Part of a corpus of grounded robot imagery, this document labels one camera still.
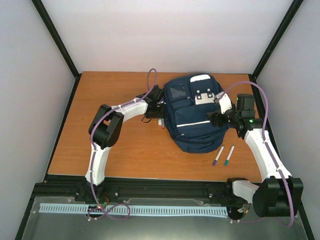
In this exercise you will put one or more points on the navy blue student backpack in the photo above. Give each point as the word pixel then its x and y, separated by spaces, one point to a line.
pixel 188 99

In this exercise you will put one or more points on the black frame post left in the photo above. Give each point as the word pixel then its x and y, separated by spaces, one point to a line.
pixel 46 19

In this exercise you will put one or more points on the black frame post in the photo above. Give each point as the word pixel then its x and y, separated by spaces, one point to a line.
pixel 280 31
pixel 46 19

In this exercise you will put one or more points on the black frame post right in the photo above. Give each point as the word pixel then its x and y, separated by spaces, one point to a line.
pixel 280 31

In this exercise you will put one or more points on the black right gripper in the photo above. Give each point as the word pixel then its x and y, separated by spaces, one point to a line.
pixel 215 117

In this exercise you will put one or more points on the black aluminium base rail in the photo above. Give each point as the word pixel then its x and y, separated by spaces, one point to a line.
pixel 116 190

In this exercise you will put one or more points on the green capped white marker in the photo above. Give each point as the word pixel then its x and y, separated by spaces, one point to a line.
pixel 229 155

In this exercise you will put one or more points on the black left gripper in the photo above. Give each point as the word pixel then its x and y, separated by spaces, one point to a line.
pixel 162 114

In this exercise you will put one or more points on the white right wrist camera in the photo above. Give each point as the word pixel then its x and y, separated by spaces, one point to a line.
pixel 223 100

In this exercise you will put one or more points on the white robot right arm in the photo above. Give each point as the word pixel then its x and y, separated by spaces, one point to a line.
pixel 279 193

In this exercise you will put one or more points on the purple capped white marker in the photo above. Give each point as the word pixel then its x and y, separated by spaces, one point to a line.
pixel 218 155

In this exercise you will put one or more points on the light blue slotted cable duct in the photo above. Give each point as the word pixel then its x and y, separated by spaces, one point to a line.
pixel 135 210

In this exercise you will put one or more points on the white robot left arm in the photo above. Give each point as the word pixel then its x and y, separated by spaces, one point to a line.
pixel 107 124

